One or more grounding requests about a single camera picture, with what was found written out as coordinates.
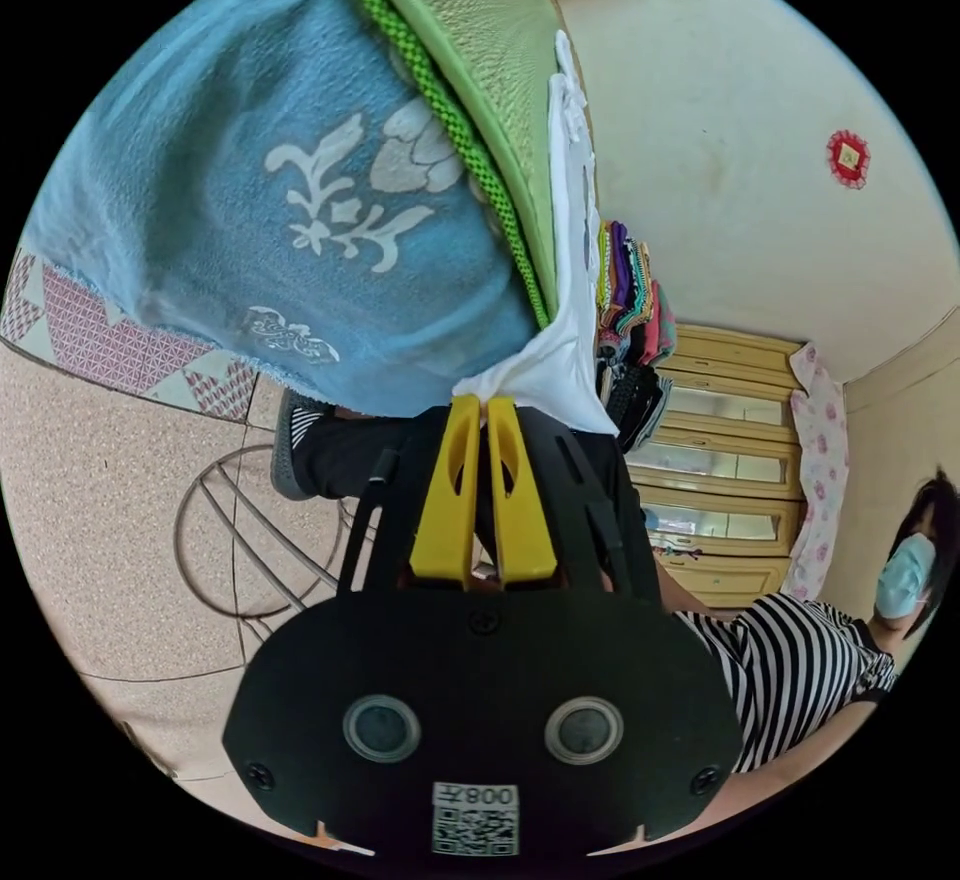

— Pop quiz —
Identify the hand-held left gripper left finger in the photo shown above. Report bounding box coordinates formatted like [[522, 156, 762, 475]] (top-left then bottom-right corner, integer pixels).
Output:
[[408, 395, 482, 591]]

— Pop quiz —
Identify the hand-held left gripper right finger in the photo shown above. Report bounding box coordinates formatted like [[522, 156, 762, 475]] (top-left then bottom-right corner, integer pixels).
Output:
[[486, 395, 559, 591]]

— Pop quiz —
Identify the yellow wooden cupboard with mirrors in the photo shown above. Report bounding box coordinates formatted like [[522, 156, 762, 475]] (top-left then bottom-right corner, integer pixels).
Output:
[[620, 323, 813, 611]]

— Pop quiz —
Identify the pile of clothes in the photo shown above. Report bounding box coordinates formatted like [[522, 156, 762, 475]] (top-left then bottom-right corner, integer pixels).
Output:
[[596, 219, 681, 450]]

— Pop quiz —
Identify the red wall ornament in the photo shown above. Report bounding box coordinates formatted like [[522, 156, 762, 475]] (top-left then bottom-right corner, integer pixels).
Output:
[[825, 129, 872, 191]]

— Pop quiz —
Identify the person's body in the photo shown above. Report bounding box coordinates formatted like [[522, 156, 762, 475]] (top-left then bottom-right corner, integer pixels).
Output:
[[269, 386, 960, 776]]

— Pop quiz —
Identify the person's left forearm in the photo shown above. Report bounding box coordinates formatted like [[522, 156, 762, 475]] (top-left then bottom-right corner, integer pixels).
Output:
[[644, 699, 880, 860]]

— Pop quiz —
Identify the white pink floral hanging cloth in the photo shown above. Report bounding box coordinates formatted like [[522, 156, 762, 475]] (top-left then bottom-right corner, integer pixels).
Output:
[[785, 341, 853, 604]]

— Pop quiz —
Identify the bed with green woven mat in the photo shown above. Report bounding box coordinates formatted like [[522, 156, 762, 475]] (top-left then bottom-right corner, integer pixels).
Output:
[[0, 0, 603, 425]]

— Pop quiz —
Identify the white t-shirt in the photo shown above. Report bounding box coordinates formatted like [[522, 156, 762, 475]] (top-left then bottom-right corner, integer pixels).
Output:
[[452, 30, 621, 439]]

